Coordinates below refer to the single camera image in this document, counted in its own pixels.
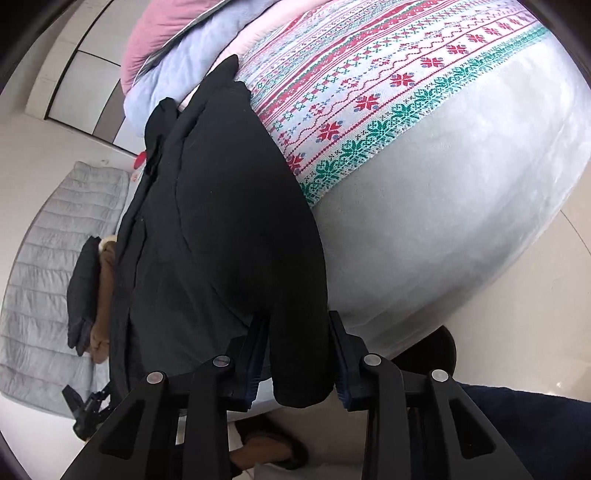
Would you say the pale pink pillow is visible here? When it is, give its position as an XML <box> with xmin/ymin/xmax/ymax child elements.
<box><xmin>178</xmin><ymin>0</ymin><xmax>296</xmax><ymax>112</ymax></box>

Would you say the pink quilt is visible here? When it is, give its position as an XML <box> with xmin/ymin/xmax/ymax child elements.
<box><xmin>120</xmin><ymin>0</ymin><xmax>241</xmax><ymax>95</ymax></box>

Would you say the white sliding-door wardrobe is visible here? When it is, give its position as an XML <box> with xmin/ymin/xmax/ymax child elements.
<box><xmin>25</xmin><ymin>0</ymin><xmax>155</xmax><ymax>155</ymax></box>

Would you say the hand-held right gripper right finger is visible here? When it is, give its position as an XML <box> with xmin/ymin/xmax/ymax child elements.
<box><xmin>329</xmin><ymin>311</ymin><xmax>536</xmax><ymax>480</ymax></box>

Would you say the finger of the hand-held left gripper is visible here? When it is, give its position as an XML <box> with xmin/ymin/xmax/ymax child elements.
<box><xmin>90</xmin><ymin>381</ymin><xmax>114</xmax><ymax>409</ymax></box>

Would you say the person's dark trouser leg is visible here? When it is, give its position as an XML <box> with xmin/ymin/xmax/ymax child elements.
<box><xmin>455</xmin><ymin>383</ymin><xmax>591</xmax><ymax>480</ymax></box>

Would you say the black coat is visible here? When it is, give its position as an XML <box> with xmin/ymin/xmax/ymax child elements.
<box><xmin>108</xmin><ymin>54</ymin><xmax>335</xmax><ymax>409</ymax></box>

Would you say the printed snowflake pattern blanket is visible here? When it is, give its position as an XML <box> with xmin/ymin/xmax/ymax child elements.
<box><xmin>235</xmin><ymin>0</ymin><xmax>555</xmax><ymax>208</ymax></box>

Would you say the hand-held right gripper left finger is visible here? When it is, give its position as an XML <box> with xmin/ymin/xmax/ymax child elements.
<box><xmin>60</xmin><ymin>316</ymin><xmax>271</xmax><ymax>480</ymax></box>

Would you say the grey quilted mat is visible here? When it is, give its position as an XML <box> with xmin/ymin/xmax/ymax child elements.
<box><xmin>0</xmin><ymin>161</ymin><xmax>134</xmax><ymax>416</ymax></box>

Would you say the brown fur-trimmed garment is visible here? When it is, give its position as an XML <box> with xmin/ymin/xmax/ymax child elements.
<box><xmin>90</xmin><ymin>236</ymin><xmax>118</xmax><ymax>363</ymax></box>

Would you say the light blue quilt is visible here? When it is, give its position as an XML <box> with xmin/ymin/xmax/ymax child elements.
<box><xmin>122</xmin><ymin>9</ymin><xmax>278</xmax><ymax>137</ymax></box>

